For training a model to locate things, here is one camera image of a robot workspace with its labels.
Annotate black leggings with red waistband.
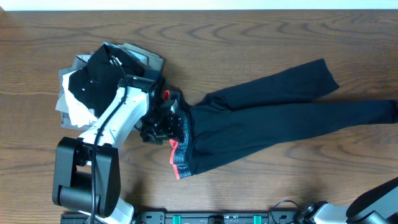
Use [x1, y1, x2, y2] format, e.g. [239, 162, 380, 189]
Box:
[169, 58, 397, 179]

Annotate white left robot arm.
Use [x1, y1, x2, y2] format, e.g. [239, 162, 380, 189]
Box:
[52, 75, 185, 223]

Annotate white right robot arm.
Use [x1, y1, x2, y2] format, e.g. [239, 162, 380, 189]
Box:
[294, 178, 397, 224]

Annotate black polo shirt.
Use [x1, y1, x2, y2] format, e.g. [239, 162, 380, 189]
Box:
[68, 44, 144, 118]

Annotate white t-shirt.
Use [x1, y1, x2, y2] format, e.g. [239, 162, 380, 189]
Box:
[56, 61, 99, 128]

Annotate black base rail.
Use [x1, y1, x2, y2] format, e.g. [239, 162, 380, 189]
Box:
[60, 201, 301, 224]

